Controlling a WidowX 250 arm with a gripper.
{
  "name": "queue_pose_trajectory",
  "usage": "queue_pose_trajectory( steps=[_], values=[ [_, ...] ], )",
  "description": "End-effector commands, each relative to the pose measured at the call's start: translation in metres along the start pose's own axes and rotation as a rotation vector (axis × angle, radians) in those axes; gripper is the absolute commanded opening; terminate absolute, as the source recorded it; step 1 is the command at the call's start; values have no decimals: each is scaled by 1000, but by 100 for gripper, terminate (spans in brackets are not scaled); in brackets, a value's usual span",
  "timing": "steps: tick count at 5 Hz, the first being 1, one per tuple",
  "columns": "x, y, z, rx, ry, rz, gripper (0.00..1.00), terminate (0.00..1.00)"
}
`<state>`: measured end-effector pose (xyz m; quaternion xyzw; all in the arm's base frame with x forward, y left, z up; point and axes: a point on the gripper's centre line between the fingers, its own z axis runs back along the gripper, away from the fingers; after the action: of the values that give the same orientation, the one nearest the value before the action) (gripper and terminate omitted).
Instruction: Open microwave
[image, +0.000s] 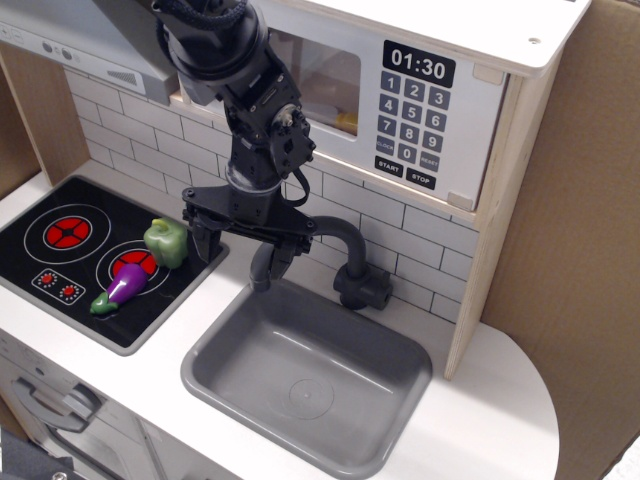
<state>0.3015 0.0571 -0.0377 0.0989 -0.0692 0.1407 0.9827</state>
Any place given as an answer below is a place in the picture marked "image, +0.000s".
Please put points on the black toy stovetop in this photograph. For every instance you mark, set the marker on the black toy stovetop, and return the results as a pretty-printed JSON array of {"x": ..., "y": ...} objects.
[{"x": 65, "y": 250}]

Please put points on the purple toy eggplant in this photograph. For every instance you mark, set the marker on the purple toy eggplant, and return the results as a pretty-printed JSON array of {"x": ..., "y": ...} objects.
[{"x": 130, "y": 280}]

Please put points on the white toy microwave door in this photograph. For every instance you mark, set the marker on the white toy microwave door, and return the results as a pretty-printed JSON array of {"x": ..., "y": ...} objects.
[{"x": 426, "y": 122}]

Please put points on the grey toy sink basin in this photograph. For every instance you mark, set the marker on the grey toy sink basin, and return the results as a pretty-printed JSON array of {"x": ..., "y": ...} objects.
[{"x": 324, "y": 382}]

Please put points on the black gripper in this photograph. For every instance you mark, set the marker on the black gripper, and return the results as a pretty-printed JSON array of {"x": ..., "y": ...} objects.
[{"x": 266, "y": 217}]

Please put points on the toy knife yellow handle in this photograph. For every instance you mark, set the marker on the toy knife yellow handle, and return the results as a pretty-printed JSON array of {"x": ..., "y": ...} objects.
[{"x": 346, "y": 122}]

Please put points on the brown cardboard panel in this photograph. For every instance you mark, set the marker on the brown cardboard panel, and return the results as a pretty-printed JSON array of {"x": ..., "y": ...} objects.
[{"x": 566, "y": 288}]

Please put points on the green toy bell pepper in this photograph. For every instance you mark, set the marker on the green toy bell pepper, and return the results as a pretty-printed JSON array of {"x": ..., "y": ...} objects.
[{"x": 166, "y": 240}]

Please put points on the toy oven door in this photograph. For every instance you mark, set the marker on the toy oven door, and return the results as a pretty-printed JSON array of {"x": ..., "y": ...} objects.
[{"x": 111, "y": 447}]

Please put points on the wooden microwave cabinet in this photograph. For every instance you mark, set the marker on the wooden microwave cabinet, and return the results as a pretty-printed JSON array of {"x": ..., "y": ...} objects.
[{"x": 523, "y": 39}]

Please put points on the grey oven door handle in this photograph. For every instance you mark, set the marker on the grey oven door handle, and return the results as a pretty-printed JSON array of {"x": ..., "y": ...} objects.
[{"x": 71, "y": 412}]

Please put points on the dark grey toy faucet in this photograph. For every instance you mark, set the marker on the dark grey toy faucet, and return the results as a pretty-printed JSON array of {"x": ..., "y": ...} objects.
[{"x": 358, "y": 285}]

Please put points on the grey range hood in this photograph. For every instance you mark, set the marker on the grey range hood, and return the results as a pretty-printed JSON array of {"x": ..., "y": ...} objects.
[{"x": 113, "y": 41}]

